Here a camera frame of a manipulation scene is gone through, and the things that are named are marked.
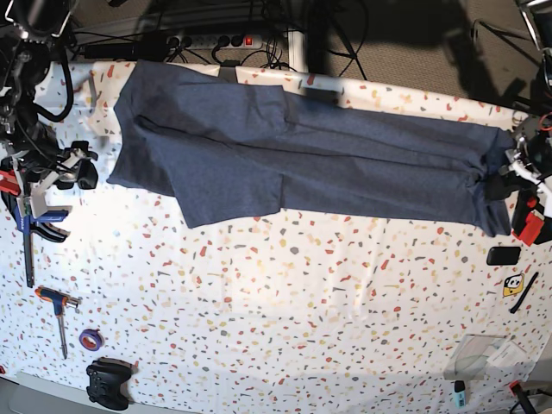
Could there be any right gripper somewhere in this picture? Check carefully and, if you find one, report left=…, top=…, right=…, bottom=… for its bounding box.
left=8, top=141, right=98, bottom=218

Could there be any white power strip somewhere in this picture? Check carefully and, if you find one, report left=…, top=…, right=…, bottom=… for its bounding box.
left=169, top=34, right=263, bottom=51

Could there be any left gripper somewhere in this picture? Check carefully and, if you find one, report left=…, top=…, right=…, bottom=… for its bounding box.
left=485, top=129, right=551, bottom=201

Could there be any orange blue T-handle screwdriver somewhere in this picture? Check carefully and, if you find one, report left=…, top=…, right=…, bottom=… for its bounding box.
left=34, top=286, right=81, bottom=360

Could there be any small black case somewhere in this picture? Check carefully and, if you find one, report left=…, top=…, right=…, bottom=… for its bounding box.
left=486, top=246, right=521, bottom=266

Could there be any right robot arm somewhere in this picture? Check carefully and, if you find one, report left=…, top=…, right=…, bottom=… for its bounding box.
left=1, top=1, right=97, bottom=219

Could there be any purple tape roll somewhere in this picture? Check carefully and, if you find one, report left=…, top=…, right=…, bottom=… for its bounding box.
left=78, top=329, right=104, bottom=352

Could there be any white paper card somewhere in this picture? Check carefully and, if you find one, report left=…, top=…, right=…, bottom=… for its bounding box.
left=487, top=341, right=526, bottom=368

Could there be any blue grey T-shirt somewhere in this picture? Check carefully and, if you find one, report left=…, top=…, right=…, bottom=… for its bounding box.
left=109, top=61, right=513, bottom=236

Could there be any white table leg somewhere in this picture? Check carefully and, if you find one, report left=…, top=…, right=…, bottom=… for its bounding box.
left=287, top=30, right=309, bottom=72

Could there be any black pen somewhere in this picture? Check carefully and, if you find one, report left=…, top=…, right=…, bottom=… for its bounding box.
left=509, top=272, right=539, bottom=314

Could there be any yellow cartoon sticker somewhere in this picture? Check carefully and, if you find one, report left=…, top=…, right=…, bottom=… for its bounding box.
left=503, top=273, right=524, bottom=298

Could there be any light blue highlighter marker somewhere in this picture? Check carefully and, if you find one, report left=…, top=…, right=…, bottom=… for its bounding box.
left=454, top=380, right=467, bottom=409

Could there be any red black clamp right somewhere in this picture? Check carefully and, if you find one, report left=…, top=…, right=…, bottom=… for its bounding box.
left=511, top=190, right=551, bottom=247

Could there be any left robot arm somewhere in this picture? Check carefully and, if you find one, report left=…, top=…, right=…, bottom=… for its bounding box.
left=478, top=1, right=551, bottom=180

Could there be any black table clip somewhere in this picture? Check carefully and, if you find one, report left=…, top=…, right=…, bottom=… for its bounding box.
left=218, top=60, right=241, bottom=84

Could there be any black game controller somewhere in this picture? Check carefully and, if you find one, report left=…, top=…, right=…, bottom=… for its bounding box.
left=85, top=358, right=133, bottom=411

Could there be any orange black tool bottom right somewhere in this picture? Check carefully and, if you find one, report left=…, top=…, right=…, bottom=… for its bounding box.
left=509, top=380, right=537, bottom=414

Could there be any clear plastic bag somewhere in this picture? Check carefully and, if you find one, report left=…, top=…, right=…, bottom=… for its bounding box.
left=442, top=335, right=506, bottom=382

